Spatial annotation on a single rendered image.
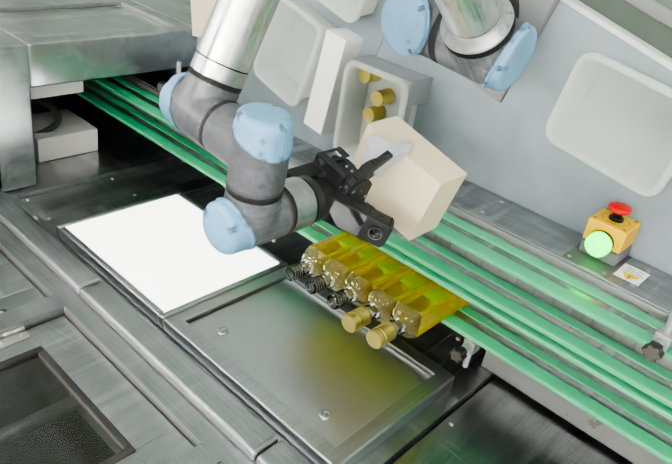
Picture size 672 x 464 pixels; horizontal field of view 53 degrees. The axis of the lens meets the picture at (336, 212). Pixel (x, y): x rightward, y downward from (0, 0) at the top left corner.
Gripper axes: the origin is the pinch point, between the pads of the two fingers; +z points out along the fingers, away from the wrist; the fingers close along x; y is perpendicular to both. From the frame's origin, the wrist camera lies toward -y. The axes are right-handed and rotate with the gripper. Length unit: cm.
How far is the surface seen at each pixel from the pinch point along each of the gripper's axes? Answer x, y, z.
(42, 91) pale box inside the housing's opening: 50, 101, -7
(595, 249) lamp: 0.9, -27.6, 25.0
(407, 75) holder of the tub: 0.0, 24.3, 30.5
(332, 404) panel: 37.1, -14.4, -11.5
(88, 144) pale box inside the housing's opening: 68, 98, 7
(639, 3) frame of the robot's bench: -22, 9, 90
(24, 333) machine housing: 55, 35, -42
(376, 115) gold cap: 11.8, 26.7, 29.6
